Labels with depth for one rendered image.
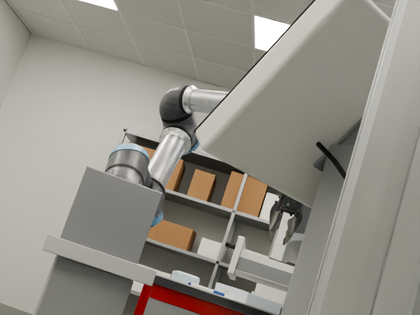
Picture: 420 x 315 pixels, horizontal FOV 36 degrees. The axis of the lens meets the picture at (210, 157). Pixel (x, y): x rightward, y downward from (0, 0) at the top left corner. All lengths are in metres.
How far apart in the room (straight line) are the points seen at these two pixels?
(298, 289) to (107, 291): 0.76
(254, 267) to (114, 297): 0.41
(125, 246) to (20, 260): 4.93
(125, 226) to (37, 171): 5.02
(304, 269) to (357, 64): 0.31
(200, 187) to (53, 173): 1.61
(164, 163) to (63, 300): 0.62
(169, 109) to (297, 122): 1.24
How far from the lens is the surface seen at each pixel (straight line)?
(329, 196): 0.98
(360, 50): 0.94
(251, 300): 2.15
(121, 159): 1.80
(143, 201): 1.69
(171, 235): 5.82
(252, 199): 5.77
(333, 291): 0.28
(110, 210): 1.68
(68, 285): 1.63
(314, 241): 0.97
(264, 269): 1.80
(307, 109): 0.95
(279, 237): 2.75
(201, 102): 2.09
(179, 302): 2.05
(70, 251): 1.59
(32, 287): 6.51
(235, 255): 1.79
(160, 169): 2.02
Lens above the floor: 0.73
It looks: 12 degrees up
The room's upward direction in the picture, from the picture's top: 19 degrees clockwise
